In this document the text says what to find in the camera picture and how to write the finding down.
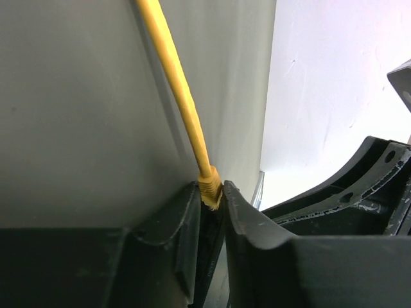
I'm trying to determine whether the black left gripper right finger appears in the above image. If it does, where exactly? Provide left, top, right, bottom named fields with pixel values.
left=223, top=181, right=410, bottom=307

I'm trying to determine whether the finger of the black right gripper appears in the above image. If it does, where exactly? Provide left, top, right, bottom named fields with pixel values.
left=263, top=137, right=410, bottom=236

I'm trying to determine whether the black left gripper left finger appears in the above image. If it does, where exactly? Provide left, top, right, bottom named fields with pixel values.
left=1, top=183, right=201, bottom=307

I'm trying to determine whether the yellow ethernet cable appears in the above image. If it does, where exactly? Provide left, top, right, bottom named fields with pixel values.
left=134, top=0, right=223, bottom=212

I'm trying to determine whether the dark grey network switch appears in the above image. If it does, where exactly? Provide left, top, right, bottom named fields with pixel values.
left=190, top=206, right=229, bottom=307

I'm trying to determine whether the aluminium frame rail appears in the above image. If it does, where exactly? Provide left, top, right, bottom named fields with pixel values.
left=251, top=171, right=265, bottom=210

